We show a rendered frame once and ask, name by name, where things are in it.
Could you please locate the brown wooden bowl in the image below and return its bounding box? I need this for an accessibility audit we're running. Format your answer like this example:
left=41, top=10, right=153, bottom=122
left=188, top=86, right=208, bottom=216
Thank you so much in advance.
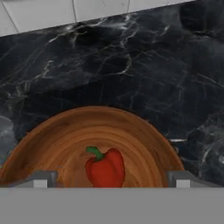
left=0, top=105, right=186, bottom=188

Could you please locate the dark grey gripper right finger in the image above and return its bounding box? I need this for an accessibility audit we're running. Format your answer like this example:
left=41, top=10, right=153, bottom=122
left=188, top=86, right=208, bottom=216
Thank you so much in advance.
left=167, top=170, right=221, bottom=188

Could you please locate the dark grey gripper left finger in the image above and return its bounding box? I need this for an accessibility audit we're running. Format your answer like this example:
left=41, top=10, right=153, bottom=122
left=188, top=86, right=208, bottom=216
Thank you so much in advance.
left=8, top=170, right=59, bottom=188

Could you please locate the red bell pepper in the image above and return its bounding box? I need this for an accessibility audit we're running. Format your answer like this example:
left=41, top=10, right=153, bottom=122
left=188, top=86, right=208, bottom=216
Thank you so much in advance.
left=85, top=146, right=126, bottom=188

